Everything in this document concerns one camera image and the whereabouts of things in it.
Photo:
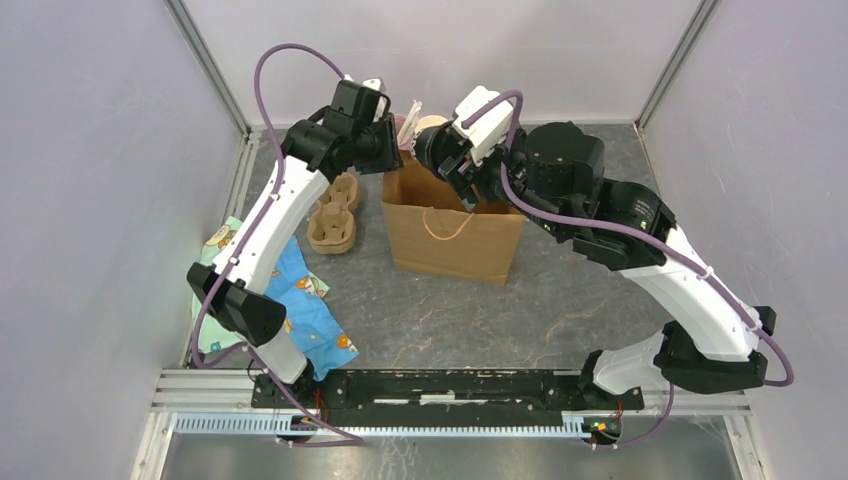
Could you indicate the brown paper takeout bag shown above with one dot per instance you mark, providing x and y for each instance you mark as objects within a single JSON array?
[{"x": 431, "y": 232}]

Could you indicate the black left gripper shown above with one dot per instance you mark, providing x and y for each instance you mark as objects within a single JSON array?
[{"x": 391, "y": 157}]

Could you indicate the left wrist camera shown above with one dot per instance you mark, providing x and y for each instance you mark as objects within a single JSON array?
[{"x": 378, "y": 85}]

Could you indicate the green patterned cloth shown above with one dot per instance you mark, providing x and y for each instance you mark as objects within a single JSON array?
[{"x": 212, "y": 318}]

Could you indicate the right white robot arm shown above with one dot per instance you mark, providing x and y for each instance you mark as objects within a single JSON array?
[{"x": 711, "y": 343}]

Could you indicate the wooden stirrers in wrappers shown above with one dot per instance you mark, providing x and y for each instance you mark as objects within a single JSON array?
[{"x": 406, "y": 125}]

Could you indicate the stack of paper cups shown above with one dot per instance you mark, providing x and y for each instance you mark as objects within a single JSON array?
[{"x": 429, "y": 121}]

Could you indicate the brown cardboard cup carriers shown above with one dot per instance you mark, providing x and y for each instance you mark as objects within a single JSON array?
[{"x": 332, "y": 227}]

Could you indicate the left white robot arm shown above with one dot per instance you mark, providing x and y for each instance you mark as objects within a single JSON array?
[{"x": 232, "y": 288}]

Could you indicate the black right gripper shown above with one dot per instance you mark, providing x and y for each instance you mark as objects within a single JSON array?
[{"x": 461, "y": 173}]

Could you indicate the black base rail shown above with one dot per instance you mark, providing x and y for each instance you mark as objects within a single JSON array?
[{"x": 457, "y": 398}]

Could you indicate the blue patterned cloth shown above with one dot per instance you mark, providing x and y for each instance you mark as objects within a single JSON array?
[{"x": 327, "y": 347}]

